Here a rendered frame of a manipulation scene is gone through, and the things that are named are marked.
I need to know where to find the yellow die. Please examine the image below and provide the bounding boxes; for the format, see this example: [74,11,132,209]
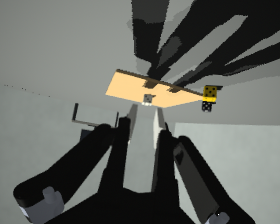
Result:
[203,86,217,102]

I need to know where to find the black die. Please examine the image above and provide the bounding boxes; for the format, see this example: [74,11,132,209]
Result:
[202,101,212,112]

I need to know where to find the tan square mat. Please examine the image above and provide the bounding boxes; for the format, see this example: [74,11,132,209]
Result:
[106,69,203,107]

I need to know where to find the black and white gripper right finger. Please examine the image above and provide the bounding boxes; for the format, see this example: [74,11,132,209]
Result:
[151,108,256,224]

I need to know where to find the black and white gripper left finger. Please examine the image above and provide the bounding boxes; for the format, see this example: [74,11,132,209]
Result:
[13,104,138,224]

